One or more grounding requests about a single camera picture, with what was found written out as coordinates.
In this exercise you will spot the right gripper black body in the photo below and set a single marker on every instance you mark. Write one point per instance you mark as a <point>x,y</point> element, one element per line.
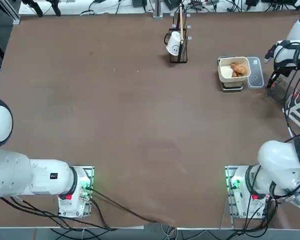
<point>285,71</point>

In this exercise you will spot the brown dried mushroom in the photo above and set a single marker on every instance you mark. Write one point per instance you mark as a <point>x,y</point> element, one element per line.
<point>238,73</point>

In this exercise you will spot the orange-brown dried food piece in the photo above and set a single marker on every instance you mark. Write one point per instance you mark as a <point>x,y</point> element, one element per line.
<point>233,65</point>

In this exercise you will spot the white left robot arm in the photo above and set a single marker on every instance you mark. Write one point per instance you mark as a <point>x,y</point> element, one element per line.
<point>45,175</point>

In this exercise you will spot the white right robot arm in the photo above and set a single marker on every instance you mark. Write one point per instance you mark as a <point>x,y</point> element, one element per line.
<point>272,170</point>

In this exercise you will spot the silver digital kitchen scale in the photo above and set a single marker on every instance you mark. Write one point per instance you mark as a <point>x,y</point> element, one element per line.
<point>231,87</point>

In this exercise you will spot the clear plastic container lid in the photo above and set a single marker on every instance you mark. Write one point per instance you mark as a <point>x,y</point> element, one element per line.
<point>256,77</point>

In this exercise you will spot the cream rectangular bowl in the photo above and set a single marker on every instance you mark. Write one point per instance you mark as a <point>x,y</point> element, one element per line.
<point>225,72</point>

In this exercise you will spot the white smiley mug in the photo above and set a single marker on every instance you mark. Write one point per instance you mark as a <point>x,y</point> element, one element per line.
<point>173,43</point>

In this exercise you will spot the aluminium frame rail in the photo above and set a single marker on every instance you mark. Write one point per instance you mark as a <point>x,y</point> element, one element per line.
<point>16,20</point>

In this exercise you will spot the aluminium frame post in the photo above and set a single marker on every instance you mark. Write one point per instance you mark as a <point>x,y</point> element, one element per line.
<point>157,10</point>

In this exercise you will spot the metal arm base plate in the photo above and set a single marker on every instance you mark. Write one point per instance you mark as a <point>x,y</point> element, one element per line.
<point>228,175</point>
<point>91,172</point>

